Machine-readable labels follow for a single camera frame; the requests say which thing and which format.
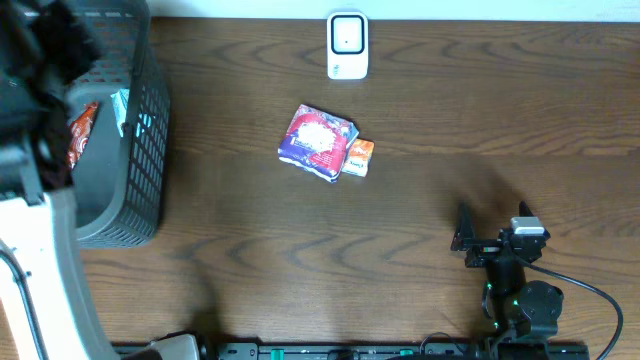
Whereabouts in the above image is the small orange snack packet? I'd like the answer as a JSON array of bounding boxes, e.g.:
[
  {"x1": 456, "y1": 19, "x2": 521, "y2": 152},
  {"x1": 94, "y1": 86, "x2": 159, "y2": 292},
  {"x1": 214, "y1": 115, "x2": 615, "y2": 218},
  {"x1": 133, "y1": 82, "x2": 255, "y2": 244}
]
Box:
[{"x1": 342, "y1": 139, "x2": 375, "y2": 177}]

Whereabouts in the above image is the red purple snack bag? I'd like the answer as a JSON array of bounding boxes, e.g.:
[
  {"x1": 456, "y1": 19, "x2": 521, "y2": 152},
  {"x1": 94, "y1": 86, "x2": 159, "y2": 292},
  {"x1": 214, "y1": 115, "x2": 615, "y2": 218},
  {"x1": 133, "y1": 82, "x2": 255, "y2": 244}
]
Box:
[{"x1": 277, "y1": 104, "x2": 359, "y2": 183}]

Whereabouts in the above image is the teal white snack wrapper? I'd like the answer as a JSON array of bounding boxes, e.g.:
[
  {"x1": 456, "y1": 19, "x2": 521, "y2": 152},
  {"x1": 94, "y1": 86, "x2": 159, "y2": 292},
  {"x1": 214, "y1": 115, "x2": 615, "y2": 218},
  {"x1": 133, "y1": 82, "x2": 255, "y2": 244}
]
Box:
[{"x1": 111, "y1": 88, "x2": 130, "y2": 137}]

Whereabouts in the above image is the brown orange candy bar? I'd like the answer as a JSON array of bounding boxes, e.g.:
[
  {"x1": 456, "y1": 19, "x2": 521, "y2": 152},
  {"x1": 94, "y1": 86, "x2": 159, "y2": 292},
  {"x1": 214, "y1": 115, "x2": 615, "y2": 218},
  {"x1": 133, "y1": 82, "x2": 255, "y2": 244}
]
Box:
[{"x1": 67, "y1": 101, "x2": 100, "y2": 169}]

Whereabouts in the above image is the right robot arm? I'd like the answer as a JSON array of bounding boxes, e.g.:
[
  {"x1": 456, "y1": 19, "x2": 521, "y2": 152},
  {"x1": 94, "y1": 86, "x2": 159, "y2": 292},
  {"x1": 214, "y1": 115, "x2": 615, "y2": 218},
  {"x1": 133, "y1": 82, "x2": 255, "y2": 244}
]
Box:
[{"x1": 451, "y1": 202, "x2": 564, "y2": 359}]

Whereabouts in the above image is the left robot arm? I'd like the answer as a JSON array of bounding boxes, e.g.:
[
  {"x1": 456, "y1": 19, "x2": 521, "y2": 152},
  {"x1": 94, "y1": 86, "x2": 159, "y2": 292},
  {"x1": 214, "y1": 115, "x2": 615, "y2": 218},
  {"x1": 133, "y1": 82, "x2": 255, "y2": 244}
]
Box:
[{"x1": 1, "y1": 1, "x2": 202, "y2": 359}]

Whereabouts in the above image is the white barcode scanner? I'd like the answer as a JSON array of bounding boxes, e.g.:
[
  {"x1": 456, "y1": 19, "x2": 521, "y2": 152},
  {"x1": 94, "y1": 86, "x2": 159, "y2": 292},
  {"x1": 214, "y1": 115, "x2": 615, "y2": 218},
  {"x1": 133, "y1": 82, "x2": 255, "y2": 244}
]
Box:
[{"x1": 326, "y1": 11, "x2": 369, "y2": 80}]

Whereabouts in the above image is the grey plastic mesh basket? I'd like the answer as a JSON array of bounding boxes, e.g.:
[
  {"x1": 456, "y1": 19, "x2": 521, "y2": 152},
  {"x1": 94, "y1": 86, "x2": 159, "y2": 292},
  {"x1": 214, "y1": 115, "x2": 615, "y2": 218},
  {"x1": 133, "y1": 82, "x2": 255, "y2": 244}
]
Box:
[{"x1": 66, "y1": 0, "x2": 170, "y2": 248}]

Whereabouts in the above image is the right black cable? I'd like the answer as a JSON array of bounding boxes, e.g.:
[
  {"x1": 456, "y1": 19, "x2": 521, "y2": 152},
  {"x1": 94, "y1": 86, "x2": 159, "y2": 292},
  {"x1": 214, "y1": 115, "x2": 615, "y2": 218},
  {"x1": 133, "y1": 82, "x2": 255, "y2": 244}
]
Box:
[{"x1": 504, "y1": 239, "x2": 625, "y2": 360}]

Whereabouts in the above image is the black cable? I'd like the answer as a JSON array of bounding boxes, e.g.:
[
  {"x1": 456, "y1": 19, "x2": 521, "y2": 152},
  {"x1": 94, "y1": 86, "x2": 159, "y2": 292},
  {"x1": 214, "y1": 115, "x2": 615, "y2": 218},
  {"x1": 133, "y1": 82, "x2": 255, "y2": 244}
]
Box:
[
  {"x1": 0, "y1": 247, "x2": 51, "y2": 360},
  {"x1": 504, "y1": 239, "x2": 625, "y2": 360}
]

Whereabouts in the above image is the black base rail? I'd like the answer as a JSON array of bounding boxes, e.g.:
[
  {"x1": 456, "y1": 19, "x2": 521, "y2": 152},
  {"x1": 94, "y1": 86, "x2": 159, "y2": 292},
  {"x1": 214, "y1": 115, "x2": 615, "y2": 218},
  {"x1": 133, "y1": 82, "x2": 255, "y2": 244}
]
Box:
[{"x1": 200, "y1": 340, "x2": 589, "y2": 360}]

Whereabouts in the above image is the left black cable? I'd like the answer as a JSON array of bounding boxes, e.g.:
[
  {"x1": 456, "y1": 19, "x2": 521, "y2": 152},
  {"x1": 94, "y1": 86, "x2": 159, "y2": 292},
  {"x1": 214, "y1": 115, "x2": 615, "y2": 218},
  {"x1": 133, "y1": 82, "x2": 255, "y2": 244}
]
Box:
[{"x1": 0, "y1": 247, "x2": 51, "y2": 360}]

